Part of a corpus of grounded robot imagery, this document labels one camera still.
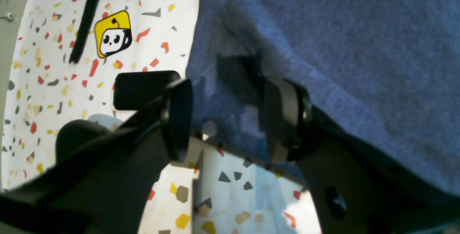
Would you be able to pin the small black rectangular case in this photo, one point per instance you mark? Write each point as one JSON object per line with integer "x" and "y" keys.
{"x": 135, "y": 89}

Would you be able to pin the yellow panda sticker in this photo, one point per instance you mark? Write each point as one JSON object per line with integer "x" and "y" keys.
{"x": 113, "y": 34}

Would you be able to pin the dark blue T-shirt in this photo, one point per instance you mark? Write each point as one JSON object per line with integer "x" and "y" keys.
{"x": 386, "y": 71}

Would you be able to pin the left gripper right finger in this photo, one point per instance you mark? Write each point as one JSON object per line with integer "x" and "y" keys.
{"x": 355, "y": 188}

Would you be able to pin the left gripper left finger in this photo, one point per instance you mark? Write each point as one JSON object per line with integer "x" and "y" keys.
{"x": 103, "y": 186}

